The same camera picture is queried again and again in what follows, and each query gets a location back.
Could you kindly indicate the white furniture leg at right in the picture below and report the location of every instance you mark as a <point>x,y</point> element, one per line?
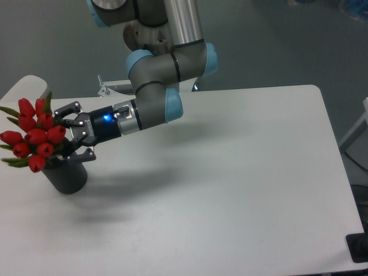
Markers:
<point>355,131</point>

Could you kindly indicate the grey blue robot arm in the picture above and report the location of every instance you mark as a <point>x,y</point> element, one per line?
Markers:
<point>154,103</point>

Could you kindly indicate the white rounded chair part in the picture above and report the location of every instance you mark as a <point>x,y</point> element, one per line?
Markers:
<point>30,87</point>

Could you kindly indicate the red tulip bouquet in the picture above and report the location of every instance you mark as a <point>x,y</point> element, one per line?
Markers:
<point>42,137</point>

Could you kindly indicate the white pedestal base frame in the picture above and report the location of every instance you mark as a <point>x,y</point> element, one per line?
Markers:
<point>118,87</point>

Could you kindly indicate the dark grey ribbed vase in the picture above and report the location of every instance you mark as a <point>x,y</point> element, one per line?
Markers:
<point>67,177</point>

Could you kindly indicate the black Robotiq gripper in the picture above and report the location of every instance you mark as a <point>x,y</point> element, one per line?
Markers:
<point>88,130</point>

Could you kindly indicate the black device at table corner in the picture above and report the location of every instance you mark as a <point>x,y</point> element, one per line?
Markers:
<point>357,245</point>

